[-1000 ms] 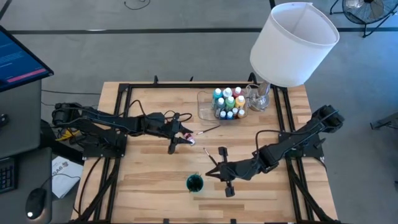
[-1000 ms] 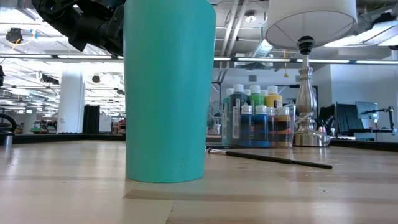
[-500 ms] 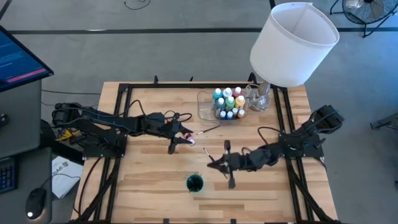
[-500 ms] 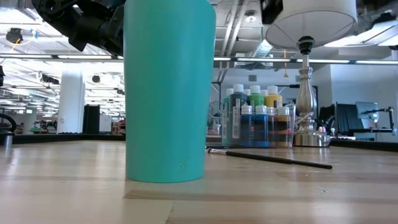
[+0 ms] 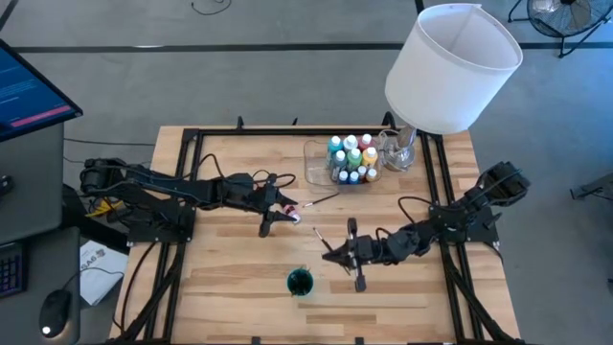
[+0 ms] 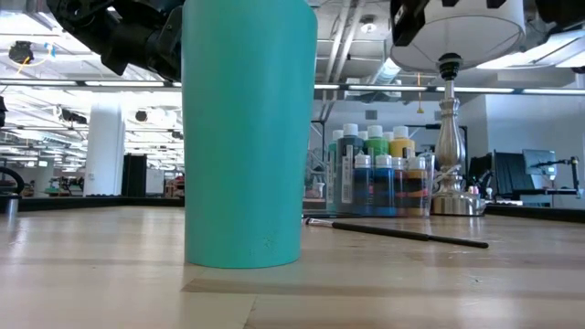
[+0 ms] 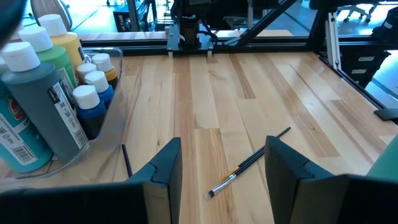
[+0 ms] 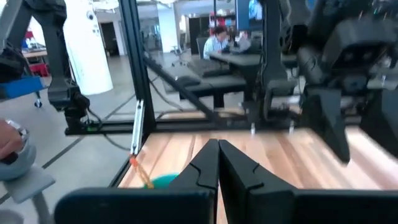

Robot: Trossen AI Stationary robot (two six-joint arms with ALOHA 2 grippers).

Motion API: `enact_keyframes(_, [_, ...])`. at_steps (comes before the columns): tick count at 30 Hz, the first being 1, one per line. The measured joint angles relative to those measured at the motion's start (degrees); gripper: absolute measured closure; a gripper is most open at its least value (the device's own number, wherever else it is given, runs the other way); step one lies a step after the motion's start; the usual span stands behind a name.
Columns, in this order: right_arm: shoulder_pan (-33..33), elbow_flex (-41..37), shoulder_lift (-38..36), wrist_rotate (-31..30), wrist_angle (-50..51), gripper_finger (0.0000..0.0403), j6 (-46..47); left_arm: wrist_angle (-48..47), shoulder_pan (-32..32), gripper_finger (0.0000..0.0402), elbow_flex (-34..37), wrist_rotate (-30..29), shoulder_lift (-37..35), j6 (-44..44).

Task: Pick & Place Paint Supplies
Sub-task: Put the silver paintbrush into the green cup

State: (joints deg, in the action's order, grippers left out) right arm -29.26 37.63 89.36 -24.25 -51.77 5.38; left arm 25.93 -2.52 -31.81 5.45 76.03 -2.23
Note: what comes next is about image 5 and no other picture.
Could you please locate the black aluminium table frame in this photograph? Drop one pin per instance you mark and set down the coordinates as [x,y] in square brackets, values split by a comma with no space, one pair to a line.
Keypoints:
[311,131]

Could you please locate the black computer mouse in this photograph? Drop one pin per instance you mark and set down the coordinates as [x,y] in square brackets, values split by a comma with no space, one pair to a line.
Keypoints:
[55,311]

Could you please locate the black keyboard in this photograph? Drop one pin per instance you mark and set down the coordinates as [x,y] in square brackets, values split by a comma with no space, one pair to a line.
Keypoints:
[12,270]

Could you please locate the small brown paint bottle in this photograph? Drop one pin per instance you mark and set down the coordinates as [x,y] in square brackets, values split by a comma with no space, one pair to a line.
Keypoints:
[362,171]

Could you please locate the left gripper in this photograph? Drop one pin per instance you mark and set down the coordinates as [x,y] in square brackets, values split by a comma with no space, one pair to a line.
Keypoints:
[239,191]

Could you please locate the green plastic cup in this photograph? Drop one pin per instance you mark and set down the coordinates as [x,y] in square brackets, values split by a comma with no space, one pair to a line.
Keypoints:
[291,290]

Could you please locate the white paint bottle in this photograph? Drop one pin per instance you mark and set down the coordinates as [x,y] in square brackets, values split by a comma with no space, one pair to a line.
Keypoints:
[350,142]

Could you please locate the small pink paint bottle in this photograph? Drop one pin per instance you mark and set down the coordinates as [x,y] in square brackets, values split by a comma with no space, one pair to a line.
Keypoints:
[292,214]

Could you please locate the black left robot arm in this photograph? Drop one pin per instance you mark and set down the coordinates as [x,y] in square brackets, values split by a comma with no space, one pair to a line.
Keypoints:
[158,191]

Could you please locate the small blue paint bottle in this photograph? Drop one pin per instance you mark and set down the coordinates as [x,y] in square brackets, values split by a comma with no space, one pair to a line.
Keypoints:
[354,177]
[343,177]

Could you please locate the computer monitor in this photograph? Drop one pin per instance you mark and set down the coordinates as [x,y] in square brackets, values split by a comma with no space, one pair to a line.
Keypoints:
[29,91]

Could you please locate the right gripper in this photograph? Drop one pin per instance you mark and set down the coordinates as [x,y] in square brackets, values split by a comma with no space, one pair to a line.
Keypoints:
[369,249]

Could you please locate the red paint bottle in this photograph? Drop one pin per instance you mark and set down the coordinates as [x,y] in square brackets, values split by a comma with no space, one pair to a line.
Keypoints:
[366,141]

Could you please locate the black equipment leg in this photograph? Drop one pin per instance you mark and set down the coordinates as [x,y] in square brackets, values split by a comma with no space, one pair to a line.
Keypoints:
[594,189]

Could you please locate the large yellow paint bottle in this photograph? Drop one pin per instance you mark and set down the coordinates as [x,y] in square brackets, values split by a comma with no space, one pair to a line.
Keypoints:
[370,155]

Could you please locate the small yellow paint bottle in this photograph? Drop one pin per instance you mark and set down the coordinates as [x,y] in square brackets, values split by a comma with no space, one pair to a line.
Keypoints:
[371,175]

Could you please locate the thin black paint brush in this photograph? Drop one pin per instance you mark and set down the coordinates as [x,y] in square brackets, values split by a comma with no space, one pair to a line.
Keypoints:
[321,200]
[323,239]

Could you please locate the black floor fan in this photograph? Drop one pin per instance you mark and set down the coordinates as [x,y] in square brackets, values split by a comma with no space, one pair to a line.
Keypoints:
[565,16]

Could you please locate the green paint bottle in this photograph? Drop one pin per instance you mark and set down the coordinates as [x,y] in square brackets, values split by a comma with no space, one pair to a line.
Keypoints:
[354,157]

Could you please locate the clear plastic bin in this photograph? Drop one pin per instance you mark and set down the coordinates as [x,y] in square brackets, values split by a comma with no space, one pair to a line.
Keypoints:
[313,167]

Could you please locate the table lamp white shade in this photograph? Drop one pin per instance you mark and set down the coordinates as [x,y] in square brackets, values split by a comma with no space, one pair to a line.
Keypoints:
[450,72]

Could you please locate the teal paint bottle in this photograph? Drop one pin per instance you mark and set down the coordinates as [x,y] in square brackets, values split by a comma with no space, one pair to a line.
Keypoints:
[335,144]

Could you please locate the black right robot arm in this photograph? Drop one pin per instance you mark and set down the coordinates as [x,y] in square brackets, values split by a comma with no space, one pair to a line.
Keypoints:
[498,184]

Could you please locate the grey desk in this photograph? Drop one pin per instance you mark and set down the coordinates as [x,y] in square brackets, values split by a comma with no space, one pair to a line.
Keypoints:
[29,191]

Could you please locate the white paper booklet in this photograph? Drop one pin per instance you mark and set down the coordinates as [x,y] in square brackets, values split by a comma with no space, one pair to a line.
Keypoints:
[103,273]

